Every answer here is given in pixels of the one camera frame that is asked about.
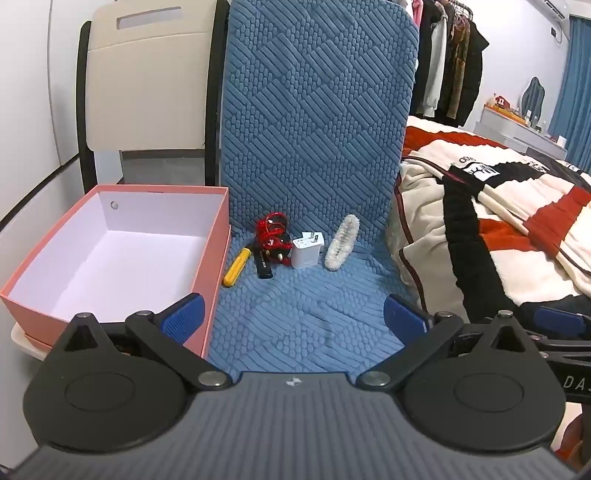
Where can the white dresser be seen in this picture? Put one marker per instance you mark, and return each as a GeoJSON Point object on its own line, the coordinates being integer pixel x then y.
{"type": "Point", "coordinates": [512, 131]}

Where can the white air conditioner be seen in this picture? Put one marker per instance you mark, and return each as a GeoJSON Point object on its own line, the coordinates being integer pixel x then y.
{"type": "Point", "coordinates": [551, 8]}

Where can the pink cardboard box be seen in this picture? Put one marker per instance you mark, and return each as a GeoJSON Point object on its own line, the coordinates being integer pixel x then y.
{"type": "Point", "coordinates": [129, 258]}

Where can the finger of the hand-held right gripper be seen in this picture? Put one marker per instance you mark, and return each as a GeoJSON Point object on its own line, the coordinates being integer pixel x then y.
{"type": "Point", "coordinates": [558, 321]}

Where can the small white box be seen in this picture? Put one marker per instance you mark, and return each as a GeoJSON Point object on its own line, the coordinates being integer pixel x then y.
{"type": "Point", "coordinates": [561, 141]}

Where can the cream red black blanket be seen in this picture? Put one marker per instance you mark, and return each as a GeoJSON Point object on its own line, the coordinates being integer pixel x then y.
{"type": "Point", "coordinates": [531, 221]}

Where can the blue textured chair cushion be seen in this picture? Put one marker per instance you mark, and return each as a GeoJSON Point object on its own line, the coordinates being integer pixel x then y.
{"type": "Point", "coordinates": [314, 115]}

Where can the arched table mirror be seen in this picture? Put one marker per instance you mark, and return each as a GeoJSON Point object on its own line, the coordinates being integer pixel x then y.
{"type": "Point", "coordinates": [533, 99]}

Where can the person's right hand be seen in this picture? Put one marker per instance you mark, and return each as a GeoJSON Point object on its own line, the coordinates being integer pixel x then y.
{"type": "Point", "coordinates": [575, 438]}

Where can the red white toy house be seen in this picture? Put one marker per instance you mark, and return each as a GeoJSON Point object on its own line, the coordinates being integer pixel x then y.
{"type": "Point", "coordinates": [499, 101]}

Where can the pink box lid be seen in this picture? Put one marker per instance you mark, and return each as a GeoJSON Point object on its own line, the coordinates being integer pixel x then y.
{"type": "Point", "coordinates": [214, 300]}

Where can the row of hanging clothes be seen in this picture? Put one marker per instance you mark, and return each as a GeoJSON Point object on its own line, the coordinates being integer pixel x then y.
{"type": "Point", "coordinates": [450, 60]}

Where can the white fluffy brush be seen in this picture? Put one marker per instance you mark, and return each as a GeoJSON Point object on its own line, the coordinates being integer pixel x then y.
{"type": "Point", "coordinates": [340, 244]}

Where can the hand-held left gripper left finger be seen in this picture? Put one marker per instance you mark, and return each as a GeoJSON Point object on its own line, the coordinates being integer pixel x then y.
{"type": "Point", "coordinates": [184, 318]}

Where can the black lighter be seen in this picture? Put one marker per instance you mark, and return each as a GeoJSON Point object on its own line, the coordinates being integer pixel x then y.
{"type": "Point", "coordinates": [263, 267]}

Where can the beige folding chair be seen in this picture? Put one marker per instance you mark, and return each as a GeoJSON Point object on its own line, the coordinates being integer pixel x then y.
{"type": "Point", "coordinates": [147, 83]}

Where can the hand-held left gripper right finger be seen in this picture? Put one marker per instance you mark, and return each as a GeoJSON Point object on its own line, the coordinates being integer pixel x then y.
{"type": "Point", "coordinates": [406, 318]}

